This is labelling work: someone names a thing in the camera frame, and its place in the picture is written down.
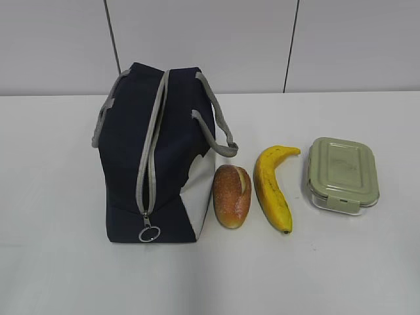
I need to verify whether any brown bread roll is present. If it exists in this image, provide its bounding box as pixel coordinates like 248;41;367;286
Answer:
213;165;251;229

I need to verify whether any navy blue lunch bag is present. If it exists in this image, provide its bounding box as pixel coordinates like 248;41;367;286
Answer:
92;63;238;243

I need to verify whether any yellow banana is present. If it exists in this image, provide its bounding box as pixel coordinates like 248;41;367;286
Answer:
253;145;301;234

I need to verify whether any green lid food container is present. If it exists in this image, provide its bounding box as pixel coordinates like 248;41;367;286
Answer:
306;137;380;216

